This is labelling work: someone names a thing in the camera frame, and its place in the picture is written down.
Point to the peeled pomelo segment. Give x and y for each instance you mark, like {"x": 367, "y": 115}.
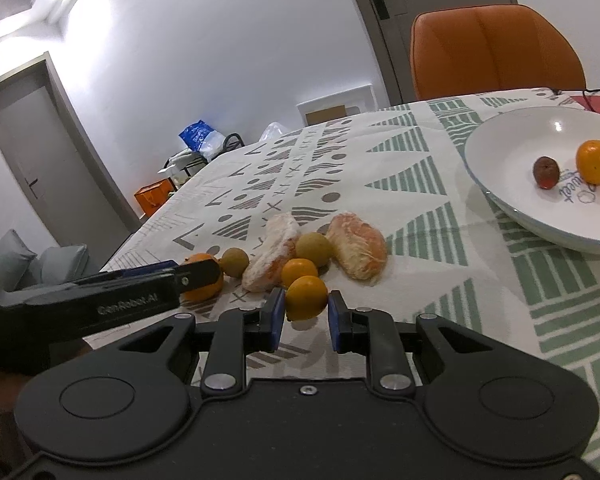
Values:
{"x": 357, "y": 252}
{"x": 271, "y": 255}

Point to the grey sofa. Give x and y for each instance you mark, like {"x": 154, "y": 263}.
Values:
{"x": 40, "y": 265}

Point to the dark red fruit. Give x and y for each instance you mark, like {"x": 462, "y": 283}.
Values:
{"x": 546, "y": 172}

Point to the white foam packaging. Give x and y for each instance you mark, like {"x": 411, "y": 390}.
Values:
{"x": 360, "y": 102}

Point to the yellow-green round fruit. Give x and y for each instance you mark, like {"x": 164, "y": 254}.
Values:
{"x": 314, "y": 249}

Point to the patterned tablecloth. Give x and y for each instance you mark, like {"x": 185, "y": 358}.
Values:
{"x": 380, "y": 170}

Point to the brown cardboard sheet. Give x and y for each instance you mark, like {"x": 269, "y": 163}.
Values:
{"x": 326, "y": 114}

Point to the small orange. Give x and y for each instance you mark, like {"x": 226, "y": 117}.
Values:
{"x": 298, "y": 271}
{"x": 306, "y": 299}
{"x": 595, "y": 161}

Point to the white plastic bag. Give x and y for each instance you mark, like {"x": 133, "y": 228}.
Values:
{"x": 272, "y": 132}

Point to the grey door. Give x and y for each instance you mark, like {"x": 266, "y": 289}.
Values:
{"x": 45, "y": 150}
{"x": 430, "y": 10}

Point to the white plate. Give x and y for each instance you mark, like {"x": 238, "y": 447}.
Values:
{"x": 510, "y": 160}

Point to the small brown-green fruit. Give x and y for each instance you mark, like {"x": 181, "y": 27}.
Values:
{"x": 233, "y": 262}

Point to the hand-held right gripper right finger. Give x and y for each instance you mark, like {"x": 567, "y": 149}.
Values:
{"x": 337, "y": 326}

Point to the large orange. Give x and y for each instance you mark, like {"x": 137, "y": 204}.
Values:
{"x": 207, "y": 292}

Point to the orange leather chair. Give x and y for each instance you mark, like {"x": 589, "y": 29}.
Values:
{"x": 490, "y": 50}

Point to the black metal rack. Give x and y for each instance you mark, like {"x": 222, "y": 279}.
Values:
{"x": 230, "y": 141}

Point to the blue plastic bag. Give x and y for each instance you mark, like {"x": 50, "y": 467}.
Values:
{"x": 196, "y": 135}

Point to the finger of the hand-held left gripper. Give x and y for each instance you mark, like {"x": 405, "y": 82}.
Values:
{"x": 140, "y": 270}
{"x": 202, "y": 275}

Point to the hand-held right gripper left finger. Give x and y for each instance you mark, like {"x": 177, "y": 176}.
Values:
{"x": 277, "y": 321}

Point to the orange box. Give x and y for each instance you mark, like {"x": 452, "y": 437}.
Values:
{"x": 152, "y": 197}

